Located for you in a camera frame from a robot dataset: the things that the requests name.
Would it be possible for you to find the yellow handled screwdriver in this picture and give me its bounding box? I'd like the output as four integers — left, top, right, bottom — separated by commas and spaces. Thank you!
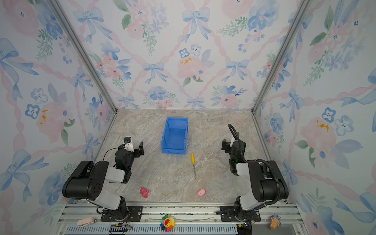
191, 153, 197, 179

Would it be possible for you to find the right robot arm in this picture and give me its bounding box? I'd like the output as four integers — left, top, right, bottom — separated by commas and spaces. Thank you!
216, 138, 289, 222

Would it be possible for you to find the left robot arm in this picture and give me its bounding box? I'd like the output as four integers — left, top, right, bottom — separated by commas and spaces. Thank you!
62, 137, 145, 223

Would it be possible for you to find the blue plastic bin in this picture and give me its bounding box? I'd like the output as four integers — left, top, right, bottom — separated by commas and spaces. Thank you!
161, 117, 189, 155

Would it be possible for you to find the dark pink toy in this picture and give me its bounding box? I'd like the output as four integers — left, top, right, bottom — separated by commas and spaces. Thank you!
140, 187, 150, 198

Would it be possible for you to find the light pink pig toy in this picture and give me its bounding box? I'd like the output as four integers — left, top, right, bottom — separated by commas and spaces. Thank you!
197, 189, 206, 197

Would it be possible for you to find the colourful flower toy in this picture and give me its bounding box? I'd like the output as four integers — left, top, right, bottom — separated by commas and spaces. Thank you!
160, 214, 175, 232

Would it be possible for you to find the pink beige toy piece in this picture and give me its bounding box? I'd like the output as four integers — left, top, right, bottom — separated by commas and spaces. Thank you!
77, 217, 96, 227

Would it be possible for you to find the ice cream cone toy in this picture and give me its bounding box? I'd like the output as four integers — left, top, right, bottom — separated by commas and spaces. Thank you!
270, 214, 281, 230

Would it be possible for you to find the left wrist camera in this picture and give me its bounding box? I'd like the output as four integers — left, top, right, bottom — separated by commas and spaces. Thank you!
123, 136, 134, 152

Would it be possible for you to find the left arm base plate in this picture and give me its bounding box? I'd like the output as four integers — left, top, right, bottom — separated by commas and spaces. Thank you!
100, 206, 143, 222

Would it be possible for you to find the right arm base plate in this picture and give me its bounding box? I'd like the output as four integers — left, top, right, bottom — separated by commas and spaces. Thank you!
215, 206, 261, 223

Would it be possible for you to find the aluminium rail frame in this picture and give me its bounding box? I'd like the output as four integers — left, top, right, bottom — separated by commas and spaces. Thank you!
53, 200, 308, 235

